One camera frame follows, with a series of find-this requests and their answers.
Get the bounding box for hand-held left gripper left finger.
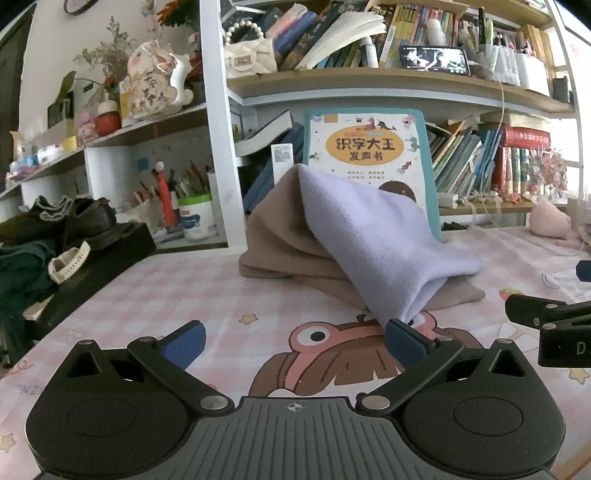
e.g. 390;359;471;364
65;320;236;415

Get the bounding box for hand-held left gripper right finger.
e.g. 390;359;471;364
355;318;529;415

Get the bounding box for lavender and tan sweater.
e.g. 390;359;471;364
239;163;486;326

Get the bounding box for white printed packet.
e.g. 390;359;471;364
542;270;591;292

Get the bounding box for colourful bead ornaments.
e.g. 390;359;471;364
521;150;570;200

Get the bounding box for white pen tub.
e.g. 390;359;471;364
177;193;217;241

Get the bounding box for row of red thick books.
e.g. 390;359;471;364
491;126;553;195

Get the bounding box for red tassel ornament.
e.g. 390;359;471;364
154;161;177;228

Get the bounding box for black leather shoe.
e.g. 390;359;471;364
0;195;71;241
64;197;133;250

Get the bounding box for bunch of pens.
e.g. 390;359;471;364
134;159;214;205

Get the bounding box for row of leaning thin books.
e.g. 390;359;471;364
424;117;504;195

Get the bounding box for dark green cloth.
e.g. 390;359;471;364
0;240;59;366

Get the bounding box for row of blue books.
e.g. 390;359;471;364
242;124;306;214

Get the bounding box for teal children's picture book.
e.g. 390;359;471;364
302;109;443;241

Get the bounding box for white and orange carton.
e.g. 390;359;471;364
271;143;295;182

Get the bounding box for group of white bottles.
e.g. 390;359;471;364
479;27;551;96

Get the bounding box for thick dark hardcover book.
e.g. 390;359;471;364
235;109;294;156

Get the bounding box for white and wood bookshelf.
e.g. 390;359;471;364
0;0;585;252

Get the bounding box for red and white round doll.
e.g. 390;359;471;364
95;100;123;136

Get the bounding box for group of small colourful boxes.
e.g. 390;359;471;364
8;128;80;172

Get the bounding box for black smartphone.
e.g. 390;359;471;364
397;44;471;76

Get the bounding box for white lucky cat figure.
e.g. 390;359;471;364
120;39;195;121

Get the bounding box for row of upright shelf books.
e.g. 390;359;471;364
267;0;465;71

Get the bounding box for dried flower bunch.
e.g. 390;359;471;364
73;16;140;94

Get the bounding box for open white-paged book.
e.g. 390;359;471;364
299;11;387;70

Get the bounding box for white watch strap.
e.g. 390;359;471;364
47;240;92;284

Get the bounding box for white charging cable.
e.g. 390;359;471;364
470;64;588;257

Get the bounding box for white quilted pearl-handle handbag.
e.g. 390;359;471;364
223;20;279;79

